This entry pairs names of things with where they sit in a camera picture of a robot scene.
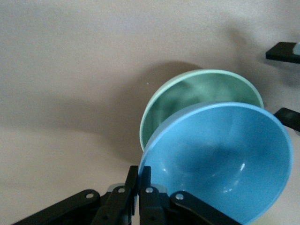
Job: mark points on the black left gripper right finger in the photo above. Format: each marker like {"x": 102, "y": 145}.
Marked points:
{"x": 152, "y": 206}

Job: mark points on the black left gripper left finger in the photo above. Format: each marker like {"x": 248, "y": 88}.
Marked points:
{"x": 112, "y": 206}

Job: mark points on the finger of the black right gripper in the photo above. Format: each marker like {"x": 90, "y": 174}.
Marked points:
{"x": 281, "y": 52}
{"x": 290, "y": 118}

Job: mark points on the blue bowl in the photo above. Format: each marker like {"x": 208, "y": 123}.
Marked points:
{"x": 222, "y": 152}

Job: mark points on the green bowl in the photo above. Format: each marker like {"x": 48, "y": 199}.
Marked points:
{"x": 187, "y": 98}

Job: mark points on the brown table cover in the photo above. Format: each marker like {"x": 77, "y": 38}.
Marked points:
{"x": 58, "y": 70}

